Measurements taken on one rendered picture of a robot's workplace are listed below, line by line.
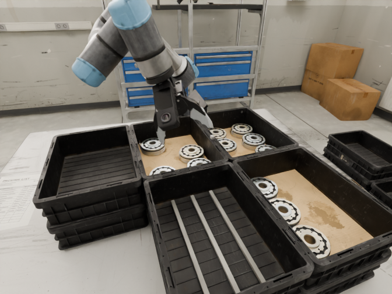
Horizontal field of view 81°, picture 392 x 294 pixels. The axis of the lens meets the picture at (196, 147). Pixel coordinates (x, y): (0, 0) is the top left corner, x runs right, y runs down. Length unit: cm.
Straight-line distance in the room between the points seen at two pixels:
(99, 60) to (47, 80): 326
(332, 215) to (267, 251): 26
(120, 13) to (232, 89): 264
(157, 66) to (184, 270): 49
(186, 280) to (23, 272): 53
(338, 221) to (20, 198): 118
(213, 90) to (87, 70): 245
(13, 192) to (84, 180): 39
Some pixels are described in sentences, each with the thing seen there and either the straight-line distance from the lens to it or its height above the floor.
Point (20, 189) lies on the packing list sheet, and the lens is 127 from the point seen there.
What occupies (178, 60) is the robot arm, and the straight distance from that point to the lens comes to 117.
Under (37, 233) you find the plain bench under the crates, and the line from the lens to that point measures 103.
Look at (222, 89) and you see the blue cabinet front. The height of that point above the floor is 44.
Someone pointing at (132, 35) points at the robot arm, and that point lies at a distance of 51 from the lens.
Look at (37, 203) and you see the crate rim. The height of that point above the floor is 93.
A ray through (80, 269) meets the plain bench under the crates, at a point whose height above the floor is 70.
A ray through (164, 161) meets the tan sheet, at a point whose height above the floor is 83.
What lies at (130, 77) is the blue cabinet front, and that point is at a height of 66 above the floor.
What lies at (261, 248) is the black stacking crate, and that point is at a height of 83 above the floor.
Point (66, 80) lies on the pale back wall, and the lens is 379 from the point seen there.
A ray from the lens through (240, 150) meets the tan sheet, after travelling 104.
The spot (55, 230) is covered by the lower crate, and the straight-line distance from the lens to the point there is 85.
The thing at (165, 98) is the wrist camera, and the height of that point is 121.
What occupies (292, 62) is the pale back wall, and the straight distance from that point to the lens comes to 444.
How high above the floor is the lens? 140
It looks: 33 degrees down
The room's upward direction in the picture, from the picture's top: straight up
